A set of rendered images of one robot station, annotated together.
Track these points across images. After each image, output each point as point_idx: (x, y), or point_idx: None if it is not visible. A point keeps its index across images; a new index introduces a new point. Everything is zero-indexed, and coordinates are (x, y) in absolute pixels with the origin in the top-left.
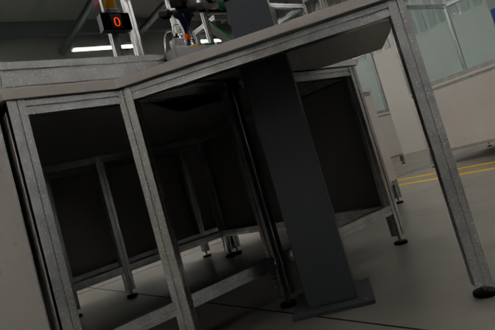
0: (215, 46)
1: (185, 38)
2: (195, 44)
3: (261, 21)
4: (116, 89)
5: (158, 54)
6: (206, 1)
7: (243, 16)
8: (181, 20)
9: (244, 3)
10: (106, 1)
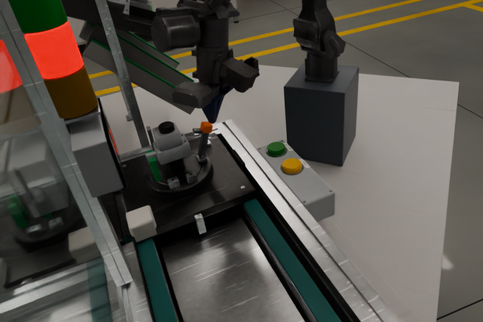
0: (448, 197)
1: (206, 132)
2: (301, 163)
3: (353, 112)
4: None
5: (310, 215)
6: (118, 12)
7: (348, 110)
8: (216, 104)
9: (351, 90)
10: (85, 88)
